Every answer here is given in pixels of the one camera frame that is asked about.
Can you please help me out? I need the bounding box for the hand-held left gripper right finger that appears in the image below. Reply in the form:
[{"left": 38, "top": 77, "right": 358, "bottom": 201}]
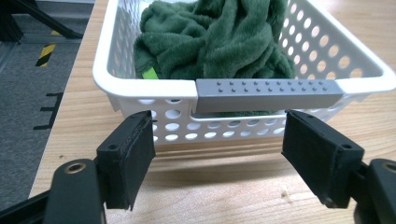
[{"left": 280, "top": 108, "right": 365, "bottom": 209}]

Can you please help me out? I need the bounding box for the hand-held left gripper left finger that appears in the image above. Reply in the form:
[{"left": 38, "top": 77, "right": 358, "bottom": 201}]
[{"left": 95, "top": 109, "right": 157, "bottom": 212}]

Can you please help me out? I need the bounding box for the white perforated plastic basket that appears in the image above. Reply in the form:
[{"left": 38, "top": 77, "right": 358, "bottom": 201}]
[{"left": 92, "top": 0, "right": 396, "bottom": 146}]

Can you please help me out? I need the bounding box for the green fleece cloth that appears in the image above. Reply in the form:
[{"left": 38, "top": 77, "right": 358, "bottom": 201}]
[{"left": 133, "top": 0, "right": 297, "bottom": 119}]

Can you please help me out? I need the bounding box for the black tape floor marking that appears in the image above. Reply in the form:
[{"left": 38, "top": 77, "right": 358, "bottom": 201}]
[{"left": 33, "top": 91, "right": 64, "bottom": 131}]

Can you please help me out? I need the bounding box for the yellow black hazard tape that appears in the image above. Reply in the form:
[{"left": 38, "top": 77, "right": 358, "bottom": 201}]
[{"left": 35, "top": 29, "right": 61, "bottom": 68}]

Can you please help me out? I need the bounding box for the black metal stand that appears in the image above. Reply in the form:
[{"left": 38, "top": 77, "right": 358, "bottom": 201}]
[{"left": 0, "top": 0, "right": 84, "bottom": 43}]

